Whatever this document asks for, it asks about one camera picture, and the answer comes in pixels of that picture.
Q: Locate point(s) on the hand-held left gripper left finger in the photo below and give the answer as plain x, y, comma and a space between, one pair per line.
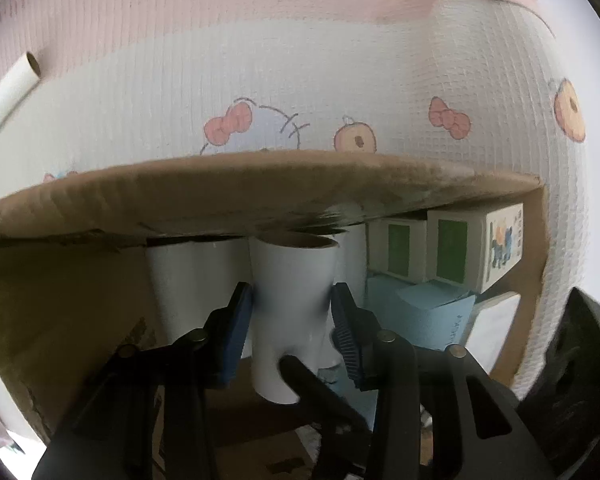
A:
237, 340

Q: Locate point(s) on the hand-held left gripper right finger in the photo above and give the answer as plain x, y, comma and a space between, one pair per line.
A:
347, 345

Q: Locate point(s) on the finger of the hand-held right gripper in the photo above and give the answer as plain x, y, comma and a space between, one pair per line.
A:
320, 395

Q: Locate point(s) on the light blue tissue pack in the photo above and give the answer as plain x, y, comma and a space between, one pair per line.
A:
420, 310

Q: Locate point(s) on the brown cardboard box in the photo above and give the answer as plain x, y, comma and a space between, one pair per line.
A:
230, 195

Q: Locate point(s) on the plain white pack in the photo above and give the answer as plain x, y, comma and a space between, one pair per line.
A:
497, 325

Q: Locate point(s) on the small white box green panel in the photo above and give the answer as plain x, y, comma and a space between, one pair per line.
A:
397, 250

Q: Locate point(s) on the white box cartoon print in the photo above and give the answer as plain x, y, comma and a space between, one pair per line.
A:
452, 250

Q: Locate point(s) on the cartoon printed bed sheet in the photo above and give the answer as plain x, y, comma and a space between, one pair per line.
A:
280, 85

